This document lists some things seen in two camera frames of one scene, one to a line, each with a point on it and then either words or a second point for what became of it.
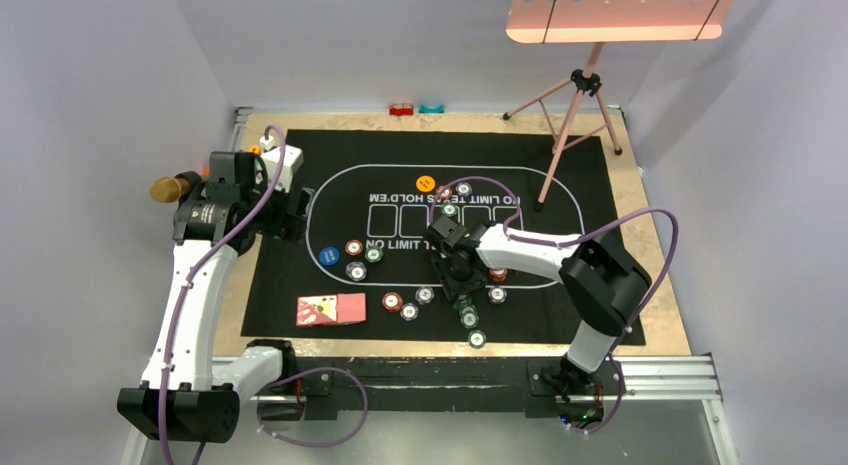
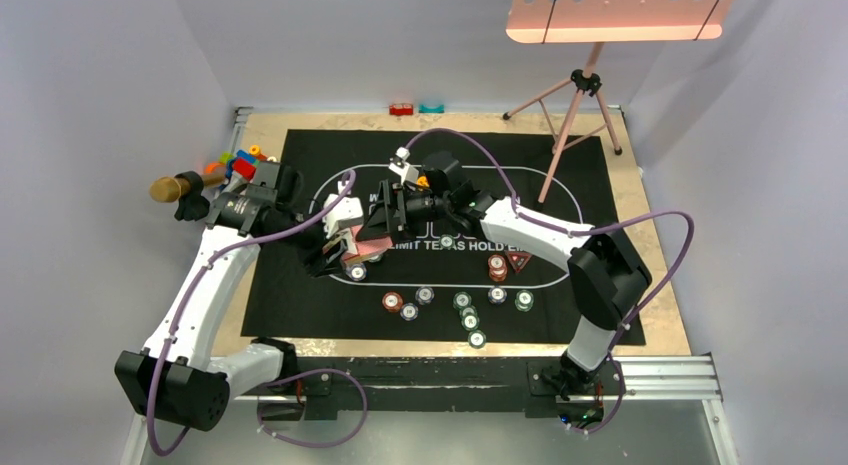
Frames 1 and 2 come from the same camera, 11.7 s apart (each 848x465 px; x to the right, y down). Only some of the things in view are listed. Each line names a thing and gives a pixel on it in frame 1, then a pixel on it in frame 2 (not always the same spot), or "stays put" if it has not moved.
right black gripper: (453, 286) to (382, 223)
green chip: (477, 339) stays put
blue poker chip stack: (424, 295) stays put
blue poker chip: (409, 311) stays put
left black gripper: (286, 225) to (314, 260)
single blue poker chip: (356, 271) stays put
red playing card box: (320, 310) to (352, 250)
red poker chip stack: (392, 301) stays put
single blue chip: (497, 296) stays put
